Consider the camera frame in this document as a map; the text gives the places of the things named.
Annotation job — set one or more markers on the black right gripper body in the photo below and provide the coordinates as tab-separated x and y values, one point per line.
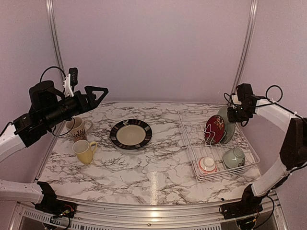
240	115

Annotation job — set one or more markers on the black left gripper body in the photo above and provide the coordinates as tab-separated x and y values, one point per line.
76	108

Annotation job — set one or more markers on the pale green plate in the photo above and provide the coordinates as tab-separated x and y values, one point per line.
229	128

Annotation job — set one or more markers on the white coral pattern mug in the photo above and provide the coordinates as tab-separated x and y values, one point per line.
78	128

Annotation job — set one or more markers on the red floral plate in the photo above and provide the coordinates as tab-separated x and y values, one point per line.
214	130

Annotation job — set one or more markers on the yellow ceramic mug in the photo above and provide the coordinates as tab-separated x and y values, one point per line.
84	150

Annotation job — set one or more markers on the black striped rim plate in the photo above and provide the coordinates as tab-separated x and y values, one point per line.
131	134

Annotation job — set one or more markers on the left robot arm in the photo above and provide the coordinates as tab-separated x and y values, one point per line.
49	108

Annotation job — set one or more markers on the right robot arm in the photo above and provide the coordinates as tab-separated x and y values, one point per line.
283	130

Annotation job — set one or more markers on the pale green bowl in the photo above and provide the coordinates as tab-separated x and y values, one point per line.
234	158

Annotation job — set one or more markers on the white red patterned bowl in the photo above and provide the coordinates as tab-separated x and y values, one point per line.
207	165

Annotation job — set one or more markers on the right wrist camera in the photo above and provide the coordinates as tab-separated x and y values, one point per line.
235	100

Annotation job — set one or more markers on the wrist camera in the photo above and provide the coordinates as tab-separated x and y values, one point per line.
235	100
70	82

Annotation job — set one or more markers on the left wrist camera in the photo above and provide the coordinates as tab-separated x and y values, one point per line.
70	82

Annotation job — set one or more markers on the white wire dish rack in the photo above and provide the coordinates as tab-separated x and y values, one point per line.
198	138

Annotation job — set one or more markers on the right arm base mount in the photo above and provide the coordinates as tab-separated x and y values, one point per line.
249	204

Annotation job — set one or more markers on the front aluminium table rail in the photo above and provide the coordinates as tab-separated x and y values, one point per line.
107	216

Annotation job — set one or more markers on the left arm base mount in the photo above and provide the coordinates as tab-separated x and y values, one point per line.
52	205

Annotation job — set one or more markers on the left aluminium frame post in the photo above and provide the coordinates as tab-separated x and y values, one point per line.
53	31

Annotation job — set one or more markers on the aluminium frame post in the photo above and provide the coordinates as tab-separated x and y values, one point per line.
247	43
53	31

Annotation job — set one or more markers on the right aluminium frame post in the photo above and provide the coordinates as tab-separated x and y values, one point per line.
247	43

